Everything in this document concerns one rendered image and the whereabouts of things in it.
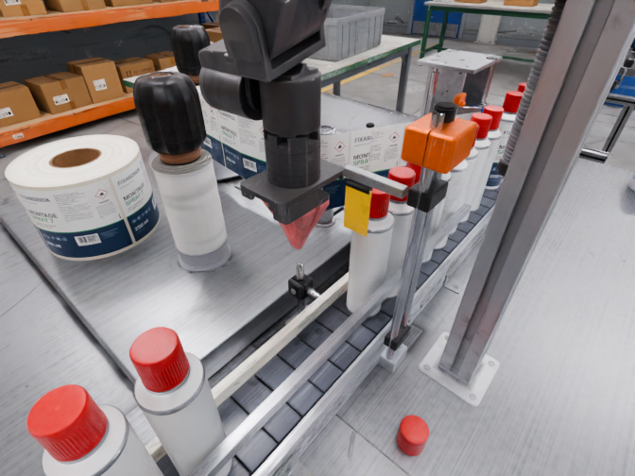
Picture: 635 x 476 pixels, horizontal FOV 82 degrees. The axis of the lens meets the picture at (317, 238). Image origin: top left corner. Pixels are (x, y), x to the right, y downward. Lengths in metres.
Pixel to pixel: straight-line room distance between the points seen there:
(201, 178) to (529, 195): 0.41
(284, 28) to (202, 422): 0.31
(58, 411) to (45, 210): 0.47
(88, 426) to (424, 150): 0.29
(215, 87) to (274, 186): 0.11
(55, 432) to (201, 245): 0.39
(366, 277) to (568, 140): 0.27
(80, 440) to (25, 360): 0.43
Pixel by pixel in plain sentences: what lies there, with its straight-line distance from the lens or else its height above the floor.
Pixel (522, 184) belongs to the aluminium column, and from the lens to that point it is 0.38.
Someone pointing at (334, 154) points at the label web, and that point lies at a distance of 0.64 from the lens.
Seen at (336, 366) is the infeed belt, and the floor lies 0.88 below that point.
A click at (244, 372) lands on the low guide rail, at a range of 0.46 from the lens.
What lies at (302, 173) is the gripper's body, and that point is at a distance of 0.37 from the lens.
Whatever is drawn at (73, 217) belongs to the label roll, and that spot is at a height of 0.97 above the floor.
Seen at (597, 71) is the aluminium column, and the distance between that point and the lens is 0.35.
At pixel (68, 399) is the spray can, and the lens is 0.29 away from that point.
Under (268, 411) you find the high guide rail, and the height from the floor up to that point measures 0.96.
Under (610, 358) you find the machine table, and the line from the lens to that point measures 0.71.
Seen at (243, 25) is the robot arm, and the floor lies 1.26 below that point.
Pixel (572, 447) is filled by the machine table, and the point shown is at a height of 0.83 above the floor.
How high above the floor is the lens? 1.30
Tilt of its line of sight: 38 degrees down
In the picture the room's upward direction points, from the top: straight up
